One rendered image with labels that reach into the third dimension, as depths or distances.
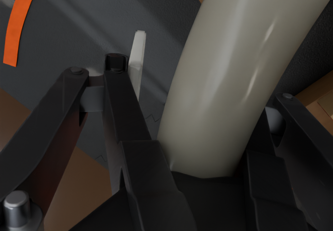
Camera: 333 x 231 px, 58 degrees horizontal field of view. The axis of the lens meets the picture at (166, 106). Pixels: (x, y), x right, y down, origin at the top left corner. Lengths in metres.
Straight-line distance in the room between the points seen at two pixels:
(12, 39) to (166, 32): 0.53
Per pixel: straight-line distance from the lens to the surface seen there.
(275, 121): 0.16
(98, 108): 0.15
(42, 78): 1.20
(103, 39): 1.07
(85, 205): 1.56
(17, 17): 1.14
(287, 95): 0.16
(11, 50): 1.20
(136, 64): 0.16
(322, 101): 1.10
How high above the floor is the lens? 1.01
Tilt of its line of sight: 61 degrees down
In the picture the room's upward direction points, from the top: 176 degrees counter-clockwise
